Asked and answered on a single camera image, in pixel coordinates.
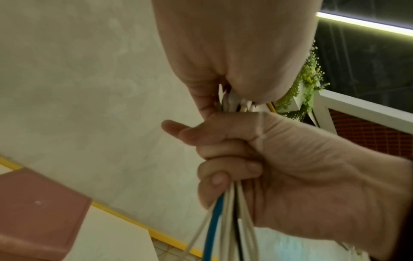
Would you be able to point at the brown mesh panel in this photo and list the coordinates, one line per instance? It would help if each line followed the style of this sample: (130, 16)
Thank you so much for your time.
(371, 137)

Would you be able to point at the person's right hand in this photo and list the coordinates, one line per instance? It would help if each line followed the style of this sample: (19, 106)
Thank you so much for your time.
(316, 178)

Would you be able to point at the person's left hand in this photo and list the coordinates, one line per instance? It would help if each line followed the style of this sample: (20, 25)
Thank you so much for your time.
(232, 43)

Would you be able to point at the white frame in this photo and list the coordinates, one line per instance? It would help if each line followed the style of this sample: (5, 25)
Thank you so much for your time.
(355, 105)

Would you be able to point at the yellow edge strip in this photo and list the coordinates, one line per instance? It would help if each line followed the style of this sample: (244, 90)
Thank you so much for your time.
(135, 224)

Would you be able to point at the light strip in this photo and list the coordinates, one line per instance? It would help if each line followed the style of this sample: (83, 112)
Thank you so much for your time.
(364, 23)

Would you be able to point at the pink box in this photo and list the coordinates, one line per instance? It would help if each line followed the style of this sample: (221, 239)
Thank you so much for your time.
(35, 216)

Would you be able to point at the green artificial plant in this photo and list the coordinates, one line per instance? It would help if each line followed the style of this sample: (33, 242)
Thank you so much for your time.
(306, 84)

